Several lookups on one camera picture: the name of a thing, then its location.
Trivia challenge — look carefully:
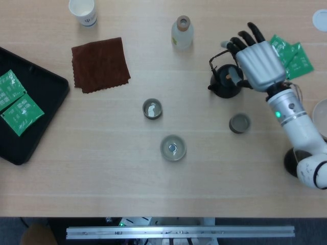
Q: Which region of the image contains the black plastic tray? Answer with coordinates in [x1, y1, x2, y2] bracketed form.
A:
[0, 46, 70, 166]

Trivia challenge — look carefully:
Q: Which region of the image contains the green tea packet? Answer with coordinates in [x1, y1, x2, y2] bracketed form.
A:
[285, 42, 314, 81]
[1, 93, 45, 137]
[0, 69, 28, 112]
[269, 34, 298, 75]

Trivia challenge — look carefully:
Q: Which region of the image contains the large white ceramic bowl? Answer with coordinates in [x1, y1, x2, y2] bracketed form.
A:
[311, 99, 327, 141]

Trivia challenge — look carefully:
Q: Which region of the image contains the white paper cup blue logo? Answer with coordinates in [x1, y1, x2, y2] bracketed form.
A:
[68, 0, 98, 28]

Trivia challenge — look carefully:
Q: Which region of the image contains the grey-green shallow ceramic bowl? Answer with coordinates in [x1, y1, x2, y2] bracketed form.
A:
[159, 135, 187, 162]

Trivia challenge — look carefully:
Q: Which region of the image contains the brown round stool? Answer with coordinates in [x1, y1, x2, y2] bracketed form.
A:
[20, 223, 58, 245]

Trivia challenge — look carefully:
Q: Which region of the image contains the black cast iron teapot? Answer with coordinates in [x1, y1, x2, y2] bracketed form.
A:
[207, 50, 245, 99]

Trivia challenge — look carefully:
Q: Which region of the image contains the dark cylindrical ceramic teacup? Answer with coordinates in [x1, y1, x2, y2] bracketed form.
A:
[142, 98, 164, 120]
[228, 113, 252, 134]

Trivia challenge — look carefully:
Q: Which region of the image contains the brown microfibre cloth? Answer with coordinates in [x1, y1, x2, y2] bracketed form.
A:
[71, 37, 131, 94]

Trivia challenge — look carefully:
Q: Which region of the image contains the aluminium profile rail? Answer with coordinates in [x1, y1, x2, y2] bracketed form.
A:
[66, 225, 295, 240]

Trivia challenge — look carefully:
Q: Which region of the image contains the white round lid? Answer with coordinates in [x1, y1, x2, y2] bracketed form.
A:
[312, 9, 327, 32]

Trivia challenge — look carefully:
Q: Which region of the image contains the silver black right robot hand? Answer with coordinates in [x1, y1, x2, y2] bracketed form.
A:
[220, 22, 287, 92]

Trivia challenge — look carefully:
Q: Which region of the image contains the dark ceramic pouring pitcher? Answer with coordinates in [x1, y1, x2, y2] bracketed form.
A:
[283, 148, 313, 178]

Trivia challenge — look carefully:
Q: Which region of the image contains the frosted glass bottle wooden cap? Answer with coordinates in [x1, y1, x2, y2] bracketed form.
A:
[171, 15, 195, 50]

